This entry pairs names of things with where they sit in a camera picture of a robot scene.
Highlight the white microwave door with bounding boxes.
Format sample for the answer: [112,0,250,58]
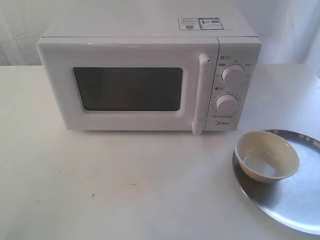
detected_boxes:
[36,37,220,134]

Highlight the cream ceramic bowl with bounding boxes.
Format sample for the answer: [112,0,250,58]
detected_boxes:
[234,131,300,184]

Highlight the white microwave oven body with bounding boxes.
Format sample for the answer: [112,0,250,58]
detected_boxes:
[41,15,261,132]

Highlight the lower white control knob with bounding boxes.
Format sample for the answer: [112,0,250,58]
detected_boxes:
[216,94,238,115]

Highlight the white control knob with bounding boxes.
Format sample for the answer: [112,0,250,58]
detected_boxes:
[221,64,247,86]
[216,94,238,115]

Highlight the upper white control knob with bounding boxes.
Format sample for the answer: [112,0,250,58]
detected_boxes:
[221,64,247,86]

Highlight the warning label sticker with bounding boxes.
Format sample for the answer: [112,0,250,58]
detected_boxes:
[178,17,224,31]

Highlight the round silver metal tray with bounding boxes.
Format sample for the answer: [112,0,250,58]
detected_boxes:
[232,129,320,235]

